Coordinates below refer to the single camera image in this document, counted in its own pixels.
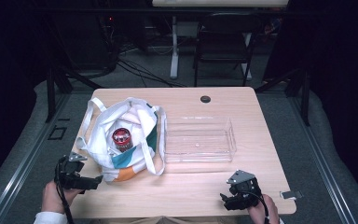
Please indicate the person's left hand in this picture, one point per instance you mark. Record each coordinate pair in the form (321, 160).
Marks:
(52, 199)

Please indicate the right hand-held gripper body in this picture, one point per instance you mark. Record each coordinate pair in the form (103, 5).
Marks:
(245, 188)

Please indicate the black table grommet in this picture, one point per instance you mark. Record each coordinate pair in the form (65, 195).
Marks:
(205, 99)

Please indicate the aluminium floor rail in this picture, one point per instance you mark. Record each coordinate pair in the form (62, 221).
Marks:
(320, 158)
(21, 168)

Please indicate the clear plastic container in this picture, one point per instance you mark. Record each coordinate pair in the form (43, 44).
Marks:
(199, 143)

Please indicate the white desk leg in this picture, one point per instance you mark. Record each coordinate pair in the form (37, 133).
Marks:
(174, 56)

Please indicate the black folding chair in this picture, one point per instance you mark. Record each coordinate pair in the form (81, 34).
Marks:
(223, 40)

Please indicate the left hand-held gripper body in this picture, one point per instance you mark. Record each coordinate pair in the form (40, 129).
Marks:
(70, 174)

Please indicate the white tote bag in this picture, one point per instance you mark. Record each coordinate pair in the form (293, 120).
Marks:
(102, 149)

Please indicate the red can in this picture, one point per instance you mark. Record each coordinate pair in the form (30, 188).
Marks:
(121, 138)

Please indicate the grey tag on table edge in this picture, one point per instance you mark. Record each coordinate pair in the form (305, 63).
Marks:
(290, 194)

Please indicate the black metal stand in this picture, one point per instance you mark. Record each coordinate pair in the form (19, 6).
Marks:
(51, 93)
(304, 93)

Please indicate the person's beige clothing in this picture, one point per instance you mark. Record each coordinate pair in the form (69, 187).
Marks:
(167, 220)

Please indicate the person's right hand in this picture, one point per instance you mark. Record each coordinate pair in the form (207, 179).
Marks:
(261, 211)

